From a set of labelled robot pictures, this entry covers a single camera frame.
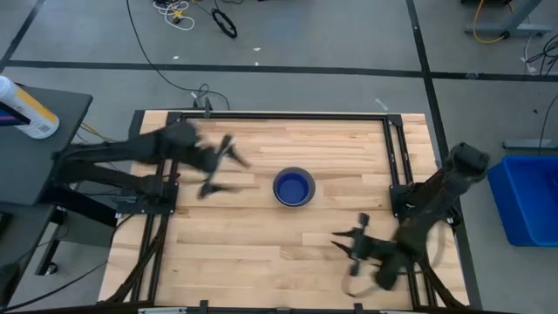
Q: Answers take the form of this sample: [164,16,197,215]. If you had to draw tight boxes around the dark grey side table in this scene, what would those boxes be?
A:
[0,84,94,207]

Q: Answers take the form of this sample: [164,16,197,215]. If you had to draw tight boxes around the blue plastic bin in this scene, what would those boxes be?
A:
[487,154,558,248]

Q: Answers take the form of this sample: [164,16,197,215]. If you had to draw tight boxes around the yellow cable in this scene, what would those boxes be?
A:
[472,0,516,45]

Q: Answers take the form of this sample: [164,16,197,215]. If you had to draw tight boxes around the black cable bundle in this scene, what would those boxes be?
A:
[524,33,558,78]

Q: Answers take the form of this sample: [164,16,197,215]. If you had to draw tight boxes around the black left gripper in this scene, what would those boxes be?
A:
[191,134,253,199]

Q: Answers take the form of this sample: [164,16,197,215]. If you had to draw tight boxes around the white wipes canister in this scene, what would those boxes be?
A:
[0,75,61,140]

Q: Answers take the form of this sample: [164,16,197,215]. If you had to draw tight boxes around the blue plastic bowl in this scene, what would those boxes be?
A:
[276,172,310,206]

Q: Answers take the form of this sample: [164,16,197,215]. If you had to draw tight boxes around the white coiled cable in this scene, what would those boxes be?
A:
[152,0,196,32]

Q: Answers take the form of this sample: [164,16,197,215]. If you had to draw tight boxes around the long black floor cable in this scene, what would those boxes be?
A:
[125,0,231,112]

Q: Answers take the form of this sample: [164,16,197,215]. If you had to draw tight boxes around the black rig frame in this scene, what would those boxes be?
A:
[105,108,463,314]

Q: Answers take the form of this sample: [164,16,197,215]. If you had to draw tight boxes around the grey desk leg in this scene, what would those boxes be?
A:
[463,0,555,38]

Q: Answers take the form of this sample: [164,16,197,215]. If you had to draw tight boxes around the grey metal foot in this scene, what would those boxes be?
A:
[502,138,558,152]

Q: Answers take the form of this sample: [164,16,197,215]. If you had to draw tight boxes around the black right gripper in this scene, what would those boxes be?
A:
[330,213,396,277]

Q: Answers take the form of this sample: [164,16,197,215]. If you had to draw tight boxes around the black coiled cable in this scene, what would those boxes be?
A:
[210,8,239,40]

